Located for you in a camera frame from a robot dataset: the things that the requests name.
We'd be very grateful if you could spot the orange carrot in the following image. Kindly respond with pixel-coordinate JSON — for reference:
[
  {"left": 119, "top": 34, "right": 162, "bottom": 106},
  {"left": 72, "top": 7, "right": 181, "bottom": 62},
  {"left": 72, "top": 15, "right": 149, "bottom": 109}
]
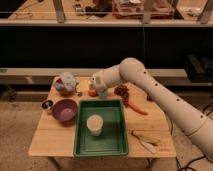
[{"left": 128, "top": 101, "right": 148, "bottom": 115}]

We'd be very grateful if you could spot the small dark metal cup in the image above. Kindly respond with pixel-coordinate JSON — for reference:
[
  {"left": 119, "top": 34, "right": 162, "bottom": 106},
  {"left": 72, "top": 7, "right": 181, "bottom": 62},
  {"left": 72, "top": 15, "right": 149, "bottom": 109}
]
[{"left": 42, "top": 100, "right": 53, "bottom": 112}]

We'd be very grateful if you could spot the purple bowl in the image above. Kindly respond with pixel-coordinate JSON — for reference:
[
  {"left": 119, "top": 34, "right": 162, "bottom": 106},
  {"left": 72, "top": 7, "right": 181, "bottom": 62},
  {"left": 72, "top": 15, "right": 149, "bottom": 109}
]
[{"left": 52, "top": 99, "right": 78, "bottom": 122}]

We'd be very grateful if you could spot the wooden table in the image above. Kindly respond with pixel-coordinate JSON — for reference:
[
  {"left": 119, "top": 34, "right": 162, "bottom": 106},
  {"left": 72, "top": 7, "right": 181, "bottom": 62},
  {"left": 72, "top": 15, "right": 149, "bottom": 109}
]
[{"left": 27, "top": 75, "right": 178, "bottom": 171}]

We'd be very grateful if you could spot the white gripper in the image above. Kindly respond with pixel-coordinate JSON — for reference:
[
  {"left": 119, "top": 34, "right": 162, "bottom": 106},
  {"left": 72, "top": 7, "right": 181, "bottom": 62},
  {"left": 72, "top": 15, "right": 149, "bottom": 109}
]
[{"left": 92, "top": 72, "right": 109, "bottom": 99}]

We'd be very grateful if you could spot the corn cob with husk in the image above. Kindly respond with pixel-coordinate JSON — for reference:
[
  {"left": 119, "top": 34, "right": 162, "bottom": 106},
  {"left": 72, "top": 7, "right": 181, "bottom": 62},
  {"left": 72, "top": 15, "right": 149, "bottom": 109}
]
[{"left": 131, "top": 131, "right": 160, "bottom": 154}]

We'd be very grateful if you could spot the grey blue towel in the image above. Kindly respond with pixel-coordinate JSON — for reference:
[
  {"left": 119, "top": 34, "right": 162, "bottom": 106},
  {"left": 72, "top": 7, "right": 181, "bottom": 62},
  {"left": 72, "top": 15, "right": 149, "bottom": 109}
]
[{"left": 59, "top": 72, "right": 78, "bottom": 91}]

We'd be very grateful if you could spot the green plastic tray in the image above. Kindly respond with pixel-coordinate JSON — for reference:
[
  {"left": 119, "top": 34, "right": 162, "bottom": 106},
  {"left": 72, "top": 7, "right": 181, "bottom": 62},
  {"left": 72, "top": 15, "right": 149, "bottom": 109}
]
[{"left": 73, "top": 99, "right": 128, "bottom": 157}]

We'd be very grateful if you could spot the black box right background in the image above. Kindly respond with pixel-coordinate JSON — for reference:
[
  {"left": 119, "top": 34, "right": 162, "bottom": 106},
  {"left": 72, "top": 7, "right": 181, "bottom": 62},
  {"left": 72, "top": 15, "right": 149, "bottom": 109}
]
[{"left": 185, "top": 55, "right": 213, "bottom": 83}]

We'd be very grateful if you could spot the red brown bowl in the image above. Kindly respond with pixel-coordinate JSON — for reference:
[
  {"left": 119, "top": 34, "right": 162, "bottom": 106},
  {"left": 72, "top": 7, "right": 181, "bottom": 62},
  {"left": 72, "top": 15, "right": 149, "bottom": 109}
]
[{"left": 53, "top": 78, "right": 74, "bottom": 96}]

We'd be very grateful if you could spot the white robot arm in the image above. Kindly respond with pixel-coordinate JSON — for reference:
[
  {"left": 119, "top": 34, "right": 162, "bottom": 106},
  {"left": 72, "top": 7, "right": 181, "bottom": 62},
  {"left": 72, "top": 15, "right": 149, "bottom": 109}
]
[{"left": 91, "top": 57, "right": 213, "bottom": 163}]

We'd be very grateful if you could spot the brown grape bunch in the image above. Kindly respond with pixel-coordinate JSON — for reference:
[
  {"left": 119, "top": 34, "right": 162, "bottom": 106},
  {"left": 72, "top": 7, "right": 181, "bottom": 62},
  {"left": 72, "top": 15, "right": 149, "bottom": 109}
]
[{"left": 114, "top": 84, "right": 129, "bottom": 106}]

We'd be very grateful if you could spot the white cup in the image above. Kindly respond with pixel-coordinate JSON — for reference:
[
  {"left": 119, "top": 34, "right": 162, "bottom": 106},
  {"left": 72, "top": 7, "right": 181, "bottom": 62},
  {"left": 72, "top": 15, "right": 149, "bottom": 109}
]
[{"left": 86, "top": 115, "right": 103, "bottom": 136}]

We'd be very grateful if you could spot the orange fruit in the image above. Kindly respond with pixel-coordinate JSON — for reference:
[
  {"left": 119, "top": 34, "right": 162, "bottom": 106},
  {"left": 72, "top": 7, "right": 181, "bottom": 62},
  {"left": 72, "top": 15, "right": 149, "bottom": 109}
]
[{"left": 88, "top": 88, "right": 97, "bottom": 97}]

